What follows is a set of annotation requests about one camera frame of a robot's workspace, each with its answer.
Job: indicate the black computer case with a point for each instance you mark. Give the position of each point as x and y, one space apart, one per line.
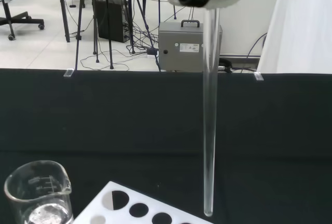
111 21

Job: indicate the black desk frame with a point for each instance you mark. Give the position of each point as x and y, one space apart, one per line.
64 14

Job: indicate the white curtain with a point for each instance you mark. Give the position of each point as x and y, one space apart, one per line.
298 27

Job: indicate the white test tube rack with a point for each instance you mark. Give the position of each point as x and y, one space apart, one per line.
122 215

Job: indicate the black tripod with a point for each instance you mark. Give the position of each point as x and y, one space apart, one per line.
132 40
110 53

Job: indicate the grey metal control box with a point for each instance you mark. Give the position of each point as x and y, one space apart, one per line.
179 58

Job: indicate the clear cloth clip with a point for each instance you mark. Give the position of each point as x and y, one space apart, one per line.
258 76
68 73

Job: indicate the black bench cloth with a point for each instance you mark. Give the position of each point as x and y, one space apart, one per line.
103 117

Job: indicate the glass beaker with water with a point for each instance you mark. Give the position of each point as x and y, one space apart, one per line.
39 208

